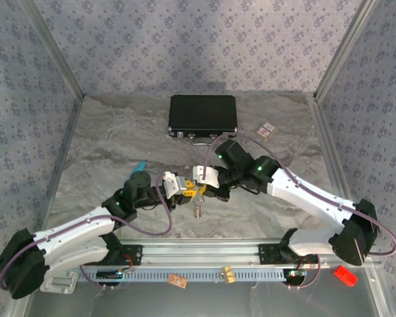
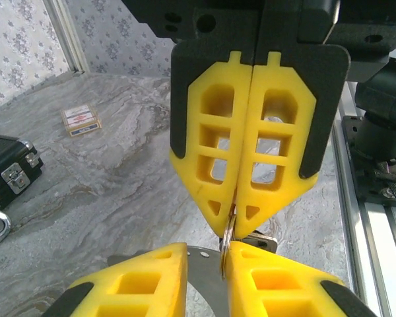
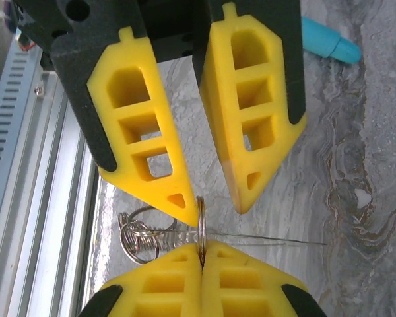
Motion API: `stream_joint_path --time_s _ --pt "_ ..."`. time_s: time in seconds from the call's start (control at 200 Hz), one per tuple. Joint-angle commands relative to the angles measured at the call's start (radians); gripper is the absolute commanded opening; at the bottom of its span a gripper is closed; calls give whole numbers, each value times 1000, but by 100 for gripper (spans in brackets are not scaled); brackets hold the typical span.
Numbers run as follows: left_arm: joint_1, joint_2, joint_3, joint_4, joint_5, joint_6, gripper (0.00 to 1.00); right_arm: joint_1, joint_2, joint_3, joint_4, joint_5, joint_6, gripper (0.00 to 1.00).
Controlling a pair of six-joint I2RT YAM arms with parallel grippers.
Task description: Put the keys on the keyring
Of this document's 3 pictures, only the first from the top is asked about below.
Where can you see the silver key bunch with rings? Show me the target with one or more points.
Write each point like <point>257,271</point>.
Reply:
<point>197,209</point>

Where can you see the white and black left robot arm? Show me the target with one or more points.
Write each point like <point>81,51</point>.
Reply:
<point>72,228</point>

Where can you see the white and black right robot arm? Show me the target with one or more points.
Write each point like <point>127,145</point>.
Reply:
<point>310,198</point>

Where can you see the teal plastic object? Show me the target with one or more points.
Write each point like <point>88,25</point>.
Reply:
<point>139,167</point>

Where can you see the red plastic block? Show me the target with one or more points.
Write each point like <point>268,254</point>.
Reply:
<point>346,275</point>

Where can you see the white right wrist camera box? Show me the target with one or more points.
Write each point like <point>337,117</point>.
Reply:
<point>208,175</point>

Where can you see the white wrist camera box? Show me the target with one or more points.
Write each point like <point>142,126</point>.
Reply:
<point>208,175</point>
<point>173,185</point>

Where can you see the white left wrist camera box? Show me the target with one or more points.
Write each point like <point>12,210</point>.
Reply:
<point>173,185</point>

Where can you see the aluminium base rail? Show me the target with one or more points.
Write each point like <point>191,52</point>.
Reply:
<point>201,253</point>

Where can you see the aluminium side frame rail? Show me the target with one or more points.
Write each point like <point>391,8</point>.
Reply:
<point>333,158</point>
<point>62,158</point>

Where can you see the silver metal bracket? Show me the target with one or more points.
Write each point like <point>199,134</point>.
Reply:
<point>59,282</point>

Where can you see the aluminium frame corner post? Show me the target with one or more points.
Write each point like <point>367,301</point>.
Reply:
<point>59,56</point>
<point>343,49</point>

